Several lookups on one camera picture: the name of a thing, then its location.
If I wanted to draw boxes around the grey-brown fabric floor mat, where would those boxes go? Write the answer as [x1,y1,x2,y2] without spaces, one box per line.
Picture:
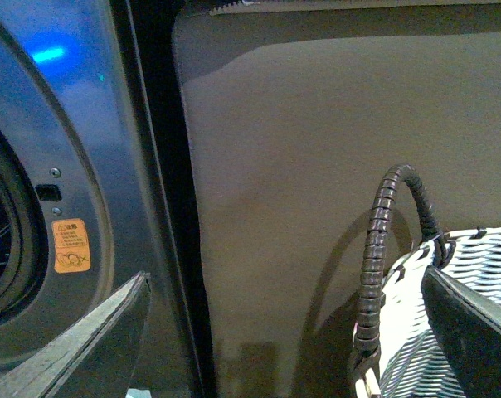
[173,4,501,397]

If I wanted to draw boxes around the grey front-load washing machine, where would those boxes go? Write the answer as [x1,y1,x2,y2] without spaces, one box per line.
[0,1,217,397]

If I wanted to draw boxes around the dark wrapped basket handle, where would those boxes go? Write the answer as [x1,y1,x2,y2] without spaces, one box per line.
[353,163,450,361]

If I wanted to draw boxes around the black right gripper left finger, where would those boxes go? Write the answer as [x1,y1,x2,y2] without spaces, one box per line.
[0,271,151,397]

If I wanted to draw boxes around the orange warning sticker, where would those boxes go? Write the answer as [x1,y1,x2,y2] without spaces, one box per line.
[51,218,91,274]

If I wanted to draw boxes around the white woven laundry basket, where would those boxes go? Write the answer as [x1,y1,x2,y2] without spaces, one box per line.
[352,227,501,397]

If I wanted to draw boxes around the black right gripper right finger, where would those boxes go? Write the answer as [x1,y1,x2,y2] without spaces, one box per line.
[421,266,501,397]

